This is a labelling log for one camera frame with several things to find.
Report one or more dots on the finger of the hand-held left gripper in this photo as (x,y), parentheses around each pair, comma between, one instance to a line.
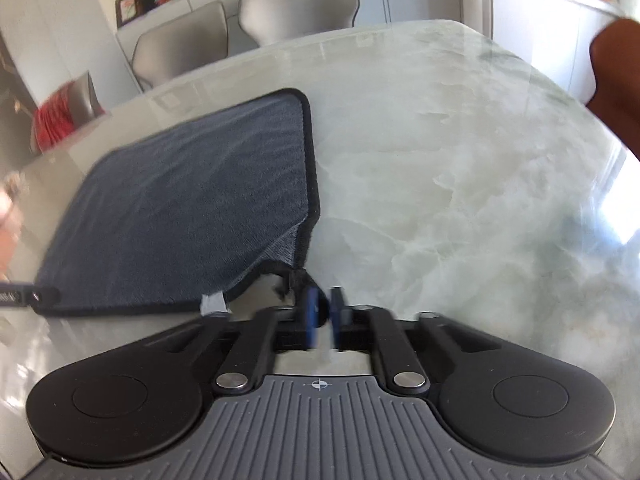
(30,298)

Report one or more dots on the brown chair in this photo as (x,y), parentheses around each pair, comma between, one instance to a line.
(617,80)

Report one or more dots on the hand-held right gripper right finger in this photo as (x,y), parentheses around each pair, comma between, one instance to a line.
(338,322)

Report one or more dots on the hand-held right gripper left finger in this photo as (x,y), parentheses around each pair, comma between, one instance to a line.
(312,322)

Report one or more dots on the pink round container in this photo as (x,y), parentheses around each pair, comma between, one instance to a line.
(7,245)

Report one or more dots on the beige chair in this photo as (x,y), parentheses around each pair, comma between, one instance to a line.
(85,97)
(295,5)
(180,45)

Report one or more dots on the dark picture frame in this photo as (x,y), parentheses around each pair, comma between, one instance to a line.
(131,10)

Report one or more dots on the blue and grey towel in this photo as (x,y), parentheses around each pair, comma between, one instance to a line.
(190,200)

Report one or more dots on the white side counter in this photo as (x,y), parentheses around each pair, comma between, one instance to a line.
(575,35)

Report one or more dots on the red patterned cloth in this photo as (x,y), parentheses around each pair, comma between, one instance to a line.
(52,117)

